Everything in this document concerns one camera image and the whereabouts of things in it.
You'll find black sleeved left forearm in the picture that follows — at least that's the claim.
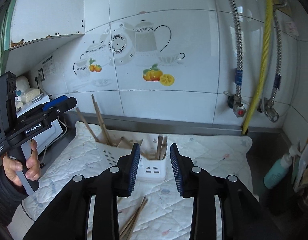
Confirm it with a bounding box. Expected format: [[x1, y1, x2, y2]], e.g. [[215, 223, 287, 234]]
[[0, 166, 28, 227]]

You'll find person's left hand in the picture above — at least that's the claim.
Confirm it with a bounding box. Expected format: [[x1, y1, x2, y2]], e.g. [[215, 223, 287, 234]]
[[3, 139, 42, 186]]

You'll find white house-shaped utensil holder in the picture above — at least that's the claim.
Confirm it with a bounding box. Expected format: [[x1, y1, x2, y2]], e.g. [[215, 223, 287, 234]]
[[97, 132, 167, 183]]

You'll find white instruction label sticker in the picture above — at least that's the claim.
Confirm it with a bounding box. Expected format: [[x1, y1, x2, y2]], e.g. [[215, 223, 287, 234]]
[[42, 56, 56, 76]]

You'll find white quilted patterned mat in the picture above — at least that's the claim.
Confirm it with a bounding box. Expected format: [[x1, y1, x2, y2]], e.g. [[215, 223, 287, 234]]
[[23, 122, 253, 239]]

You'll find gas valve red knob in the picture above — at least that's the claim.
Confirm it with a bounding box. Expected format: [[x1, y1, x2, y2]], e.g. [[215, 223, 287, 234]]
[[227, 94, 246, 118]]

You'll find teal soap bottle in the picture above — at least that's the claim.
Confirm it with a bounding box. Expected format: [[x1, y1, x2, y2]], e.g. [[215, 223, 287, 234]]
[[263, 145, 300, 189]]

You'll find wall power socket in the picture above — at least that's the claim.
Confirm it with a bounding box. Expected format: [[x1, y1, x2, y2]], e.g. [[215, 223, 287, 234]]
[[38, 68, 45, 82]]

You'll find left braided metal hose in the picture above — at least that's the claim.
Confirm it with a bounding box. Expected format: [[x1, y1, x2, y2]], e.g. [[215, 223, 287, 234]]
[[220, 0, 245, 106]]

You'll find braided metal hose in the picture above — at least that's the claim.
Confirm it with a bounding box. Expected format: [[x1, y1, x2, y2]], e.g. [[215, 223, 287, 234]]
[[263, 0, 289, 123], [220, 0, 245, 106]]

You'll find right braided metal hose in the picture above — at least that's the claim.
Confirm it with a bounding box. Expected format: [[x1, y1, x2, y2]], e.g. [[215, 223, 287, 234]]
[[263, 0, 289, 123]]

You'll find yellow gas hose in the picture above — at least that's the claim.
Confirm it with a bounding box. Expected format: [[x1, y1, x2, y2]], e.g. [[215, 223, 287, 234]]
[[241, 0, 274, 134]]

